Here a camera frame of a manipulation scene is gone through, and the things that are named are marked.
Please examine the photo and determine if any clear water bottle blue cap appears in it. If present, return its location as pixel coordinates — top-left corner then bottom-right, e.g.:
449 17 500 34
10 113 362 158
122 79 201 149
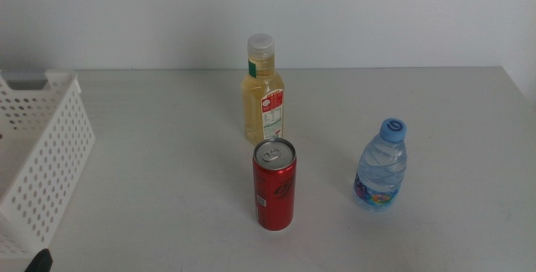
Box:
353 117 408 213

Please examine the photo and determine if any yellow tea bottle white cap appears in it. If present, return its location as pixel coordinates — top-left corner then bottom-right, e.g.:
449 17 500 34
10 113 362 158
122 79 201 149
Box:
240 33 286 146

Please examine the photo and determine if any red soda can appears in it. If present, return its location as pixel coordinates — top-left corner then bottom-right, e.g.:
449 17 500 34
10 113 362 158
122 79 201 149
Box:
252 137 297 232

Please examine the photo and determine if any white perforated plastic basket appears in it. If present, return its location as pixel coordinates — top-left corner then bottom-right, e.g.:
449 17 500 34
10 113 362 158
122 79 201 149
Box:
0 69 96 260

